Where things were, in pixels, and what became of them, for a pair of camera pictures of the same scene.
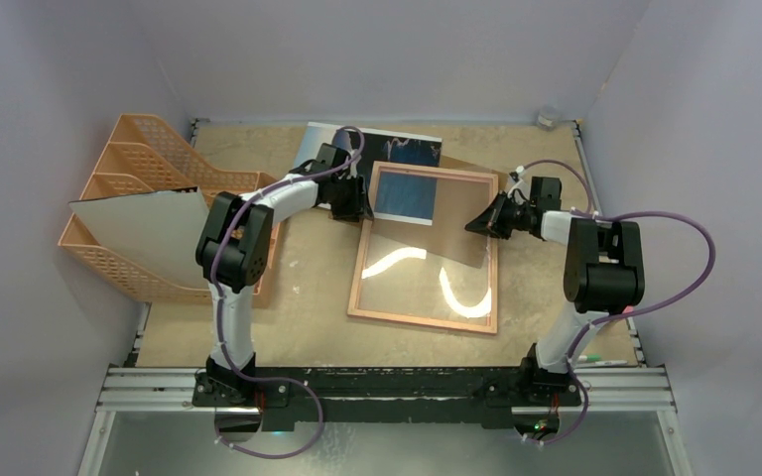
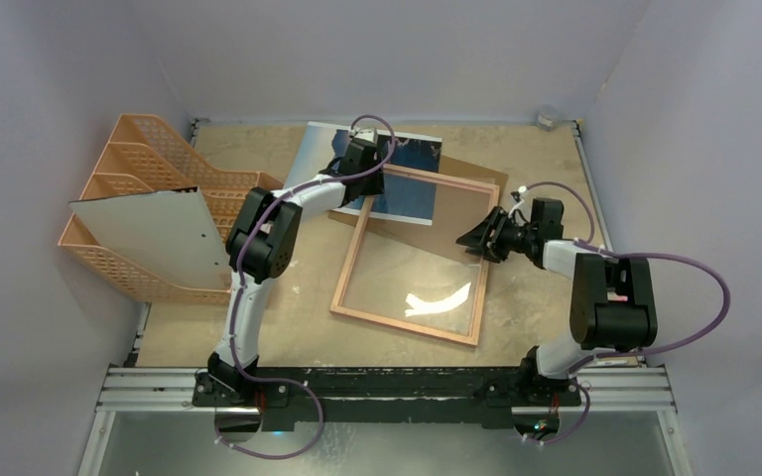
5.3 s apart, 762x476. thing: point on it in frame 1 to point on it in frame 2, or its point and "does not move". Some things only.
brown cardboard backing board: x=454 y=203 does not move
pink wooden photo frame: x=353 y=309 to x=338 y=308
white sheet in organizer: x=160 y=231 does not move
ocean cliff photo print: x=400 y=197 does not move
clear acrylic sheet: x=417 y=257 does not move
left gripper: x=358 y=207 to x=376 y=187
